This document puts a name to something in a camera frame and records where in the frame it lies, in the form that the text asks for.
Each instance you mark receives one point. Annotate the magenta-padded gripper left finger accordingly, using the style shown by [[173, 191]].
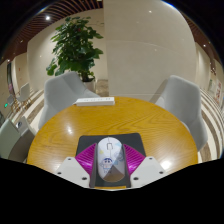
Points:
[[85, 159]]

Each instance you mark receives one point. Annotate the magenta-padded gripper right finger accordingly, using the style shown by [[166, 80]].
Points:
[[135, 159]]

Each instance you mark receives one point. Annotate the white cartoon-print computer mouse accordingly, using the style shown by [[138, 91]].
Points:
[[110, 156]]

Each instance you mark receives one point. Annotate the black mouse pad green lines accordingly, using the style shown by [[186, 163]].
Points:
[[88, 140]]

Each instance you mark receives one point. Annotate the white power strip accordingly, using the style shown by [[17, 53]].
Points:
[[95, 101]]

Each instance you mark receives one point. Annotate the grey shell chair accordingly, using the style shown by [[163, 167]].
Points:
[[185, 103], [60, 95]]

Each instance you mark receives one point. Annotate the grey-green upholstered chair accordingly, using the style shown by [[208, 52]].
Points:
[[11, 140]]

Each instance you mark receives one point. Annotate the small white chair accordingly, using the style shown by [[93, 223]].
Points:
[[24, 92]]

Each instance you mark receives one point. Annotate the green potted plant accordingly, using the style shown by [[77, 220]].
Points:
[[76, 46]]

